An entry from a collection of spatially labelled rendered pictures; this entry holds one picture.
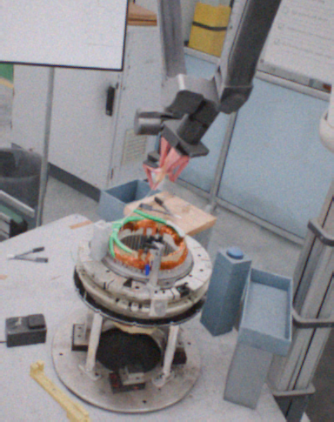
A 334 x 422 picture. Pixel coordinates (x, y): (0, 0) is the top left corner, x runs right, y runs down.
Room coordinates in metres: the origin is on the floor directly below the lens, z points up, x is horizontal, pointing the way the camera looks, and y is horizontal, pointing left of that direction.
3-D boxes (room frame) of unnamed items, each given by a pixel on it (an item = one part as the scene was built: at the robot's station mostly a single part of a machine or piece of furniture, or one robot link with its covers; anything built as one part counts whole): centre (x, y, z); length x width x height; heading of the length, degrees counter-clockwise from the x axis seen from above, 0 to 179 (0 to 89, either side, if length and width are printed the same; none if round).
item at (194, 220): (1.40, -0.03, 1.05); 0.20 x 0.19 x 0.02; 56
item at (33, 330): (1.10, 0.29, 0.81); 0.10 x 0.06 x 0.06; 115
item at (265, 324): (1.06, -0.28, 0.92); 0.25 x 0.11 x 0.28; 172
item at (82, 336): (1.09, 0.14, 0.85); 0.06 x 0.04 x 0.05; 12
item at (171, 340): (1.03, -0.08, 0.91); 0.02 x 0.02 x 0.21
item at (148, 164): (1.35, 0.03, 1.20); 0.07 x 0.07 x 0.09; 56
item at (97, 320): (1.01, 0.10, 0.91); 0.02 x 0.02 x 0.21
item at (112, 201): (1.49, 0.10, 0.92); 0.17 x 0.11 x 0.28; 146
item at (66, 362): (1.11, 0.02, 0.80); 0.39 x 0.39 x 0.01
